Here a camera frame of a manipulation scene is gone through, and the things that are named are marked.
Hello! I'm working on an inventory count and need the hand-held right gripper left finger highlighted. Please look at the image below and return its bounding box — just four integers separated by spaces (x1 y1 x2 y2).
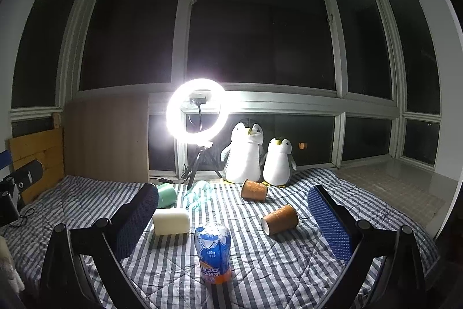
38 183 159 309

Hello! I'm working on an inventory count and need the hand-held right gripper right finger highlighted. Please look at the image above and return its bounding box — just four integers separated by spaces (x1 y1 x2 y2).
307 185 427 309

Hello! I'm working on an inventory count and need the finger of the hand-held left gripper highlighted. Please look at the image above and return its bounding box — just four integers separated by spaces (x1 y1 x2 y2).
11 160 45 209
0 178 21 228

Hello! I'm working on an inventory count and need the brown paper cup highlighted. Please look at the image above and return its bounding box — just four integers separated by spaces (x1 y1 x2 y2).
260 204 299 235
241 179 269 201

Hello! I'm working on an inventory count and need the green cup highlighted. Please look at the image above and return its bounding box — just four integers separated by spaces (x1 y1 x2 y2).
156 183 177 209

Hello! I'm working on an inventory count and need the wooden headboard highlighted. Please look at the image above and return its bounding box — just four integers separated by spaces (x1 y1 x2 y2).
9 127 66 204

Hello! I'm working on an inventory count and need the cream rounded box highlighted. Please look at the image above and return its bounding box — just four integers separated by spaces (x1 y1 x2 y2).
152 208 191 236

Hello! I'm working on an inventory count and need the white fluffy cloth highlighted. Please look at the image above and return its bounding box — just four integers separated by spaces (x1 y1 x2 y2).
0 236 25 295

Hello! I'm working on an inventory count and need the clear crumpled plastic wrapper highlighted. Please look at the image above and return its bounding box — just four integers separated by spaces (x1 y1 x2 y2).
183 180 217 211

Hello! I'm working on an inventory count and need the small penguin plush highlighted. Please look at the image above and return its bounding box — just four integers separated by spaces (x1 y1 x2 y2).
261 138 298 187

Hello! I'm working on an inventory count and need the blue orange snack bag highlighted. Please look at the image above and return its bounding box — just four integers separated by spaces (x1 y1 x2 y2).
194 222 232 285

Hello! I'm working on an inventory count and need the black tripod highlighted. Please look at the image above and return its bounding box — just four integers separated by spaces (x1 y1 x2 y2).
182 143 223 191

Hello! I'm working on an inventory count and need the striped blanket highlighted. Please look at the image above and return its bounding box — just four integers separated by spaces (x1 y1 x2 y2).
0 168 440 309

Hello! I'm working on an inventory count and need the beige wooden panel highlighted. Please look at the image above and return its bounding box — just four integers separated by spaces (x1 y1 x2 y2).
64 94 150 183

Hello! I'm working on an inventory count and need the large penguin plush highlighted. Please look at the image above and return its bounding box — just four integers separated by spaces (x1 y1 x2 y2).
220 122 265 184

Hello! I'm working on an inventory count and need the black phone holder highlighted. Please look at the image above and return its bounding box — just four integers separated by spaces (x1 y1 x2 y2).
190 96 207 132

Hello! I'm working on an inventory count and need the white framed window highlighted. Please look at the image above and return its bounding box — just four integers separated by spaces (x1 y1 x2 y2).
10 0 444 183

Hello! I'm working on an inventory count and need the black power cable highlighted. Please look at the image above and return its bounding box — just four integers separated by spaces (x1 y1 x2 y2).
150 176 187 187

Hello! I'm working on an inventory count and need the ring light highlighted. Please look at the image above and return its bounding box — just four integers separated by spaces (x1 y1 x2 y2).
166 78 229 145

